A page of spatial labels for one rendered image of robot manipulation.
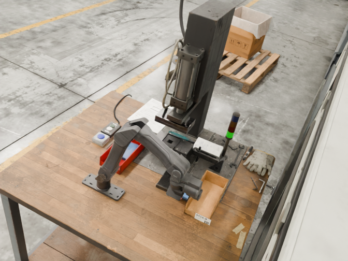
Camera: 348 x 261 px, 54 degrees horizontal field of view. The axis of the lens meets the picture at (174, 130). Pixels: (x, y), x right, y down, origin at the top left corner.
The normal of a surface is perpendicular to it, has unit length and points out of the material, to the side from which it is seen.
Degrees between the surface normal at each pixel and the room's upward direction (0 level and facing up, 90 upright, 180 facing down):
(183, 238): 0
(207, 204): 0
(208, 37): 90
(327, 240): 0
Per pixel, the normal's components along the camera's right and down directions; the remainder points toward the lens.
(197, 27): -0.43, 0.51
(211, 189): 0.16, -0.78
